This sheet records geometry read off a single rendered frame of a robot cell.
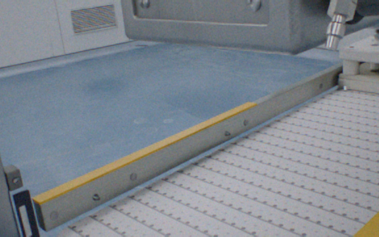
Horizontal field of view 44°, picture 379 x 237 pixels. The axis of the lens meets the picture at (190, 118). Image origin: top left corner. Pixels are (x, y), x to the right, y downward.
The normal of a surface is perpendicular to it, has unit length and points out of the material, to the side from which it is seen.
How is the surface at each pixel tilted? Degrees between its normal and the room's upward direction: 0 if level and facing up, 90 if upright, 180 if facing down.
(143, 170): 90
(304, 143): 0
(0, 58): 90
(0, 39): 90
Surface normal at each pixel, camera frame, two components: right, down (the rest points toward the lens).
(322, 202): -0.09, -0.94
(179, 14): -0.71, 0.30
